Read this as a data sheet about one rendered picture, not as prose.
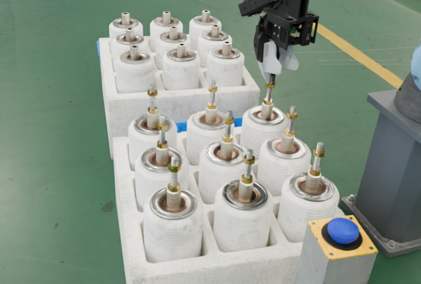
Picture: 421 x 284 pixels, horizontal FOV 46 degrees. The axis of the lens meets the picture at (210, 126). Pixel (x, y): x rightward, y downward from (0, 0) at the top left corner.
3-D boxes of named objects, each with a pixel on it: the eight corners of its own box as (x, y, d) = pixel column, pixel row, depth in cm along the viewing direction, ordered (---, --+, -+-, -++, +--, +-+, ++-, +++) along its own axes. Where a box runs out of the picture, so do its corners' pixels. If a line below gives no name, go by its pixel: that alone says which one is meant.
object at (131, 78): (151, 109, 138) (151, 49, 128) (156, 127, 130) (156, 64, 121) (117, 111, 136) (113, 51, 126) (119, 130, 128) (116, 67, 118)
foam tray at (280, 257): (273, 183, 124) (282, 122, 115) (344, 313, 93) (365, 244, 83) (116, 201, 116) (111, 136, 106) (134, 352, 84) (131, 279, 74)
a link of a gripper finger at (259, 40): (255, 64, 93) (262, 19, 89) (250, 61, 95) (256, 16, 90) (274, 60, 96) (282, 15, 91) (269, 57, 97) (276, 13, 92)
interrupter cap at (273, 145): (266, 158, 91) (267, 155, 90) (265, 136, 97) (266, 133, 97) (307, 162, 90) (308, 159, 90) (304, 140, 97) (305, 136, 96)
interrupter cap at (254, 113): (279, 107, 107) (279, 105, 106) (288, 126, 101) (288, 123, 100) (244, 108, 106) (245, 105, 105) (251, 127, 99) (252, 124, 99)
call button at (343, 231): (348, 226, 68) (350, 214, 67) (361, 247, 64) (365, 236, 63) (321, 229, 67) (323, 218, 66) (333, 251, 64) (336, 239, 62)
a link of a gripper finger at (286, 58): (288, 91, 96) (294, 46, 91) (269, 78, 100) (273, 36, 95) (300, 86, 97) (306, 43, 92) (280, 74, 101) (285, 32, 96)
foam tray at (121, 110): (218, 82, 169) (222, 32, 160) (254, 147, 138) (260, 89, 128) (102, 89, 161) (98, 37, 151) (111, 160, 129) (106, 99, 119)
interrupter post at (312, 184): (301, 189, 84) (304, 173, 82) (309, 182, 85) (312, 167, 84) (313, 195, 83) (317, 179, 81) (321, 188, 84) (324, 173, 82)
